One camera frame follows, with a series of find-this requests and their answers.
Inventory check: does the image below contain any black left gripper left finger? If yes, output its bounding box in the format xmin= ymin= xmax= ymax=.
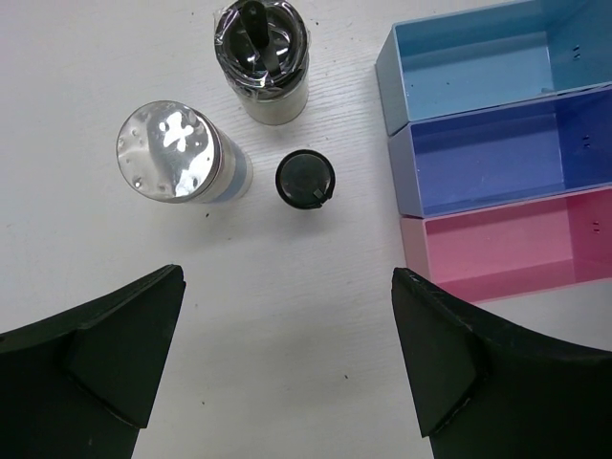
xmin=1 ymin=265 xmax=186 ymax=458

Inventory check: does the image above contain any dark blue organizer box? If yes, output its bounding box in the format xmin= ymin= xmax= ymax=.
xmin=388 ymin=86 xmax=611 ymax=218

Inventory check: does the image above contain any light blue organizer box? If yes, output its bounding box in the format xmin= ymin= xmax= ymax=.
xmin=375 ymin=0 xmax=611 ymax=136

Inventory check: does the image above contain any pink organizer box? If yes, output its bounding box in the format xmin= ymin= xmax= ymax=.
xmin=401 ymin=186 xmax=611 ymax=303

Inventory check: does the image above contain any black-cap spice jar left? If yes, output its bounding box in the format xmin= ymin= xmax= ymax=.
xmin=213 ymin=1 xmax=310 ymax=125

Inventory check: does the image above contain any small black-lid pepper bottle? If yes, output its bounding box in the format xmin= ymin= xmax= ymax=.
xmin=274 ymin=149 xmax=336 ymax=210

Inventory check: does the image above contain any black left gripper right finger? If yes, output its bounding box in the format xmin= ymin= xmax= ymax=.
xmin=391 ymin=268 xmax=611 ymax=458

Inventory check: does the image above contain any silver-lid shaker bottle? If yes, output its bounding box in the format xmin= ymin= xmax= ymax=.
xmin=116 ymin=100 xmax=253 ymax=205

